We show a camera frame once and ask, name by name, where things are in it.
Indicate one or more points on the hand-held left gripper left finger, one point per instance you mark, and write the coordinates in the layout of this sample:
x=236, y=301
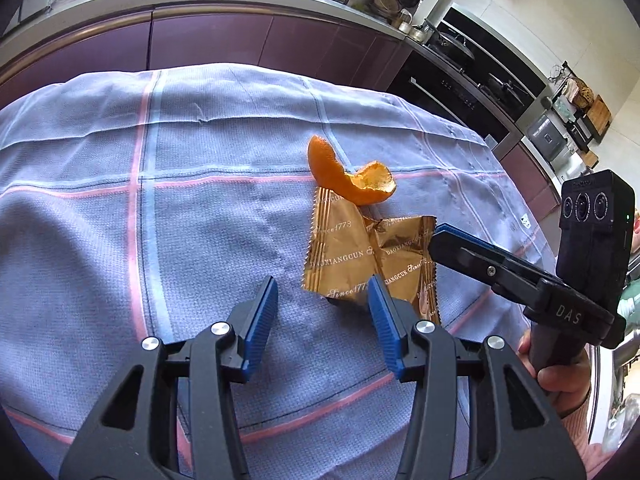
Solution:
x=260, y=325

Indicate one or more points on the purple kitchen cabinets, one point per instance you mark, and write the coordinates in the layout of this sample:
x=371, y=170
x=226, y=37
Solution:
x=225, y=42

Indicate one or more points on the black built-in oven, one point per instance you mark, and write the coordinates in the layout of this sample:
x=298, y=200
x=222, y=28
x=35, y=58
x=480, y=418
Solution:
x=450, y=95

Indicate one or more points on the black wok with lid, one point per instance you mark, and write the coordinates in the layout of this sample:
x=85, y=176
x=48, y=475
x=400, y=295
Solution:
x=450, y=45

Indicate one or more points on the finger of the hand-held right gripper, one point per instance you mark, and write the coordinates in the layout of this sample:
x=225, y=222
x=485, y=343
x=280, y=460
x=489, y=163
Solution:
x=475, y=241
x=480, y=265

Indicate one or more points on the silver metal appliance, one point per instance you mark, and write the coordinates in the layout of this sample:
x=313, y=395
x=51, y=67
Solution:
x=547, y=135

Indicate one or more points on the person's right forearm pink sleeve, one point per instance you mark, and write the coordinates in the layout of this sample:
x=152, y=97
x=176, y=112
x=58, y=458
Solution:
x=585, y=435

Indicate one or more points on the person's right hand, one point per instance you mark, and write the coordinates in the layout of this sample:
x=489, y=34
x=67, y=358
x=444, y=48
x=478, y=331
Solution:
x=565, y=380

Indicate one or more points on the dark pan on stove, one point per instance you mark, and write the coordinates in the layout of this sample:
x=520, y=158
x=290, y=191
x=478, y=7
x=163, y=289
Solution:
x=505, y=87

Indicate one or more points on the orange peel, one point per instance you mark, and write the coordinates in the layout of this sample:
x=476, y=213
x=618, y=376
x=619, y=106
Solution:
x=350, y=185

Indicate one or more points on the wooden cutting board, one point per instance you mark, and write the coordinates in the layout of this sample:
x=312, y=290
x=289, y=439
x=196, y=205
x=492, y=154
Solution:
x=599, y=115

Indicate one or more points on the gold snack wrapper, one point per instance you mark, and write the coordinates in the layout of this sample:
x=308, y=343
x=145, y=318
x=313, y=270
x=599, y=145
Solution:
x=405, y=260
x=340, y=245

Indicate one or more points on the woven basket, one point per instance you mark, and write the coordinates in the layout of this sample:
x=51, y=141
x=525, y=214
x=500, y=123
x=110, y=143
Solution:
x=385, y=2

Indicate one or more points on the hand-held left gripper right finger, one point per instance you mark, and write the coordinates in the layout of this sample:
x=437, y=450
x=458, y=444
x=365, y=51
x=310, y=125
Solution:
x=387, y=325

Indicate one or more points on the grey kitchen counter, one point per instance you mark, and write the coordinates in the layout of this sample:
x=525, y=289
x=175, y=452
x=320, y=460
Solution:
x=200, y=0

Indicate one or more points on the purple plaid tablecloth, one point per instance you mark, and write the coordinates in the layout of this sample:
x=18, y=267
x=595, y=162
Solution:
x=100, y=220

